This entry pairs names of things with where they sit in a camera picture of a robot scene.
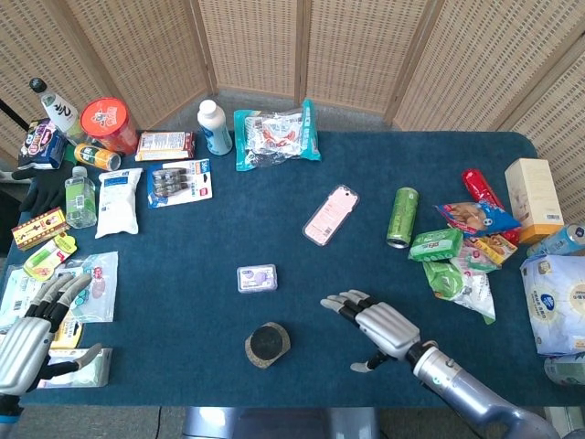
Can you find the yellow flat package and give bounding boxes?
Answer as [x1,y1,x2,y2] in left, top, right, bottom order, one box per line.
[48,316,85,351]

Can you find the small purple plastic box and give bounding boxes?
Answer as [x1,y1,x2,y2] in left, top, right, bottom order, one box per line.
[236,263,279,294]

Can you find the wicker folding screen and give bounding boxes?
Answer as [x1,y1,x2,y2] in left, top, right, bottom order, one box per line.
[0,0,585,225]

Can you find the dark blue table cloth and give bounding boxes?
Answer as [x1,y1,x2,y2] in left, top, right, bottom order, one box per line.
[0,130,585,409]

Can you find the teal snack bag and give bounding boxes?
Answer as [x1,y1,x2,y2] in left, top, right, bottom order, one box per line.
[233,98,323,173]

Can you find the green and white bag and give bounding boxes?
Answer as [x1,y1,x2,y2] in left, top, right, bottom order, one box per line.
[422,260,497,326]

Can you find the tall green drink can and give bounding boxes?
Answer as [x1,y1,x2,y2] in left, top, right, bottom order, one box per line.
[386,186,420,250]

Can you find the white and pink packet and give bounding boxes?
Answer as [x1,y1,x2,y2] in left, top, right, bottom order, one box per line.
[450,241,502,276]

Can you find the black work glove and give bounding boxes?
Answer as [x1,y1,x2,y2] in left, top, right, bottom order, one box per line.
[12,157,78,219]

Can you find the clear plastic box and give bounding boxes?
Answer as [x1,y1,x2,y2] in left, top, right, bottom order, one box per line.
[36,347,113,390]

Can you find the yellow and green drink can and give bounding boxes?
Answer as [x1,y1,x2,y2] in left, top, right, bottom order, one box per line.
[73,143,122,172]

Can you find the yellow and red snack pack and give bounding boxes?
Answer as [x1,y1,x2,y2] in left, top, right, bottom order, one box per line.
[470,231,519,267]

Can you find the white pouch with blue label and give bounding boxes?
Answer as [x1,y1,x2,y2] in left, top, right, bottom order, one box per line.
[94,167,144,240]

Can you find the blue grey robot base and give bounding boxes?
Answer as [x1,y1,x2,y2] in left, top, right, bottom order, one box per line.
[182,406,381,439]

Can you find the black rod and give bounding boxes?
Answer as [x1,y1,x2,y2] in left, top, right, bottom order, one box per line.
[0,98,29,130]

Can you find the white milk bottle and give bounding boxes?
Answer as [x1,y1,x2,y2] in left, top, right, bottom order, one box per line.
[197,99,234,156]

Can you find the purple and black package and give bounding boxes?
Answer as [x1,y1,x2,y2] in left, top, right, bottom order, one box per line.
[17,118,69,170]

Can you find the white and blue tissue pack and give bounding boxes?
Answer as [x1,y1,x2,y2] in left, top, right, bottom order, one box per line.
[519,253,585,358]

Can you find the clear zip bag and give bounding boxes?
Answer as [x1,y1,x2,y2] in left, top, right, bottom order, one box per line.
[58,251,119,324]

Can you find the red tube package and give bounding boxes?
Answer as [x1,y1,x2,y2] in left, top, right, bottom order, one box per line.
[461,167,521,246]

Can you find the white flat packet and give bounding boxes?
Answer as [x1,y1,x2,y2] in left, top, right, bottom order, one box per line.
[0,264,45,334]

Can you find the light blue drink bottle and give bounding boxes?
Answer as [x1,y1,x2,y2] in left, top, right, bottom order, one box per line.
[526,222,585,258]

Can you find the beige and orange carton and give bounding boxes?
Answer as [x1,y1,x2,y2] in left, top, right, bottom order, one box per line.
[504,157,565,245]

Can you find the water bottle with green label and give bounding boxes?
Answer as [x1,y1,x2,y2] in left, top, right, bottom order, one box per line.
[64,166,98,230]

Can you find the red lidded snack tub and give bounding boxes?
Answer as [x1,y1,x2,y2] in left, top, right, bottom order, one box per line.
[80,96,140,156]

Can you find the green and yellow blister card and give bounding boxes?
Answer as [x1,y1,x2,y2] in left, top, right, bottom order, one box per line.
[22,231,79,281]

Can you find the green wet wipes pack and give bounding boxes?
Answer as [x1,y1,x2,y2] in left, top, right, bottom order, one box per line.
[408,228,464,263]

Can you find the red and yellow carton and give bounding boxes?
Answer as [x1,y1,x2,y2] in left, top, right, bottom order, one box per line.
[11,207,70,252]

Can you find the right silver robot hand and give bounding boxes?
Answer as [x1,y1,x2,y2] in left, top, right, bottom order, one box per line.
[319,289,421,374]

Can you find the red and white biscuit pack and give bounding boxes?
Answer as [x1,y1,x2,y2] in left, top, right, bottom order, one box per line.
[134,131,197,163]

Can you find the clear bottle with black cap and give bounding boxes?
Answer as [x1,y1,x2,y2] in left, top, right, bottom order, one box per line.
[28,77,86,144]

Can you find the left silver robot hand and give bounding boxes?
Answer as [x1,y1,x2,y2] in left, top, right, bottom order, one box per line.
[0,273,104,397]

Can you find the blue snack bag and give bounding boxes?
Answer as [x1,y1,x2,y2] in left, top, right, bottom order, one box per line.
[434,200,523,238]

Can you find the pink phone case package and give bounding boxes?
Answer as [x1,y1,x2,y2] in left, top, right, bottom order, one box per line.
[303,184,361,248]

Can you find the blue card blister pack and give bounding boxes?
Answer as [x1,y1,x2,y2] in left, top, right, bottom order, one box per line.
[146,158,215,209]

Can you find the pale green wrapped roll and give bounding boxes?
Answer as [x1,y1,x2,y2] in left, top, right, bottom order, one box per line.
[543,350,585,388]

